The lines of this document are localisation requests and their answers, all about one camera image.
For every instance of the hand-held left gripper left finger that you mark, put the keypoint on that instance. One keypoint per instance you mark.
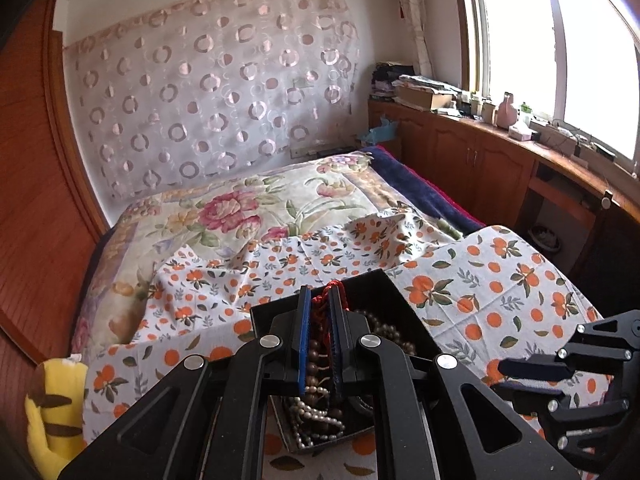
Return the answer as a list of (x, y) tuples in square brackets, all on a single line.
[(303, 340)]

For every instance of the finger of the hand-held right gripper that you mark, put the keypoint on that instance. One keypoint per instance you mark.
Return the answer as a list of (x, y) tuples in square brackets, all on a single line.
[(540, 367), (530, 392)]

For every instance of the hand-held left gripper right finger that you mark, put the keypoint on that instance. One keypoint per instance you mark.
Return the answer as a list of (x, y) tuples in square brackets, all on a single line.
[(336, 345)]

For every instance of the black box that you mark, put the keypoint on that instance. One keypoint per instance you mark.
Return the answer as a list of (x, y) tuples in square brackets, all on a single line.
[(375, 292)]

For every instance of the orange fruit print cloth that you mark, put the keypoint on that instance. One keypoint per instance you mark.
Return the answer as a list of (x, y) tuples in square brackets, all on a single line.
[(500, 280)]

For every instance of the round dish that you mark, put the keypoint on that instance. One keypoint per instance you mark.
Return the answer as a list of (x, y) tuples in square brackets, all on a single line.
[(545, 237)]

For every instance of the floral bedsheet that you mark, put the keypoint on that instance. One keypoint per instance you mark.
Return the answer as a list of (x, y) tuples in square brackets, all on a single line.
[(240, 210)]

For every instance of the dark blue blanket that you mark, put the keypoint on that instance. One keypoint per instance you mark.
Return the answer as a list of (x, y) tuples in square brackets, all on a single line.
[(415, 185)]

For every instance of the teal cloth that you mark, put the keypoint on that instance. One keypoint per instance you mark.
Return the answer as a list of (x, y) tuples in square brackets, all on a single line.
[(380, 132)]

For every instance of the wooden cabinet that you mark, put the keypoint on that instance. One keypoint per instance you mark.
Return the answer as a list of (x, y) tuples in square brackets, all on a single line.
[(460, 150)]

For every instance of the white tissue box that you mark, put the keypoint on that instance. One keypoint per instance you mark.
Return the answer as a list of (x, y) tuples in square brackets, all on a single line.
[(520, 132)]

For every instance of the green cap bottle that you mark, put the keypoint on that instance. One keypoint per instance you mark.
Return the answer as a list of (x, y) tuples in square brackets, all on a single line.
[(526, 112)]

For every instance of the yellow plush toy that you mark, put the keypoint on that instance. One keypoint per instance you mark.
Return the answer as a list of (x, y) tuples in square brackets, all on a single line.
[(55, 410)]

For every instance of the cardboard box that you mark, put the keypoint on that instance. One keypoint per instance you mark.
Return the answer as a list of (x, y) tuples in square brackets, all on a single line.
[(417, 96)]

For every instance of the pile of dark clothes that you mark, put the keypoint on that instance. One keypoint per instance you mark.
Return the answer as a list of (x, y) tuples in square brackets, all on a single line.
[(385, 77)]

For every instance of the circle print sheer curtain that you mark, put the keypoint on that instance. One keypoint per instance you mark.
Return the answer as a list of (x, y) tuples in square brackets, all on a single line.
[(200, 85)]

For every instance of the folded patterned cloth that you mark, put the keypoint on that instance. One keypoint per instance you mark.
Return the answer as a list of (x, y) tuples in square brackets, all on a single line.
[(430, 84)]

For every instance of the window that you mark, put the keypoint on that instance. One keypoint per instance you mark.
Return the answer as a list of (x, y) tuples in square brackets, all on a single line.
[(515, 35)]

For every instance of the patterned white window curtain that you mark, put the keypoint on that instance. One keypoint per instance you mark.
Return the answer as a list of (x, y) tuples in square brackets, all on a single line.
[(412, 20)]

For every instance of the dark frame with round cap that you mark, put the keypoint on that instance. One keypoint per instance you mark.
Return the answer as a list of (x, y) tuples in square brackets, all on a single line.
[(606, 202)]

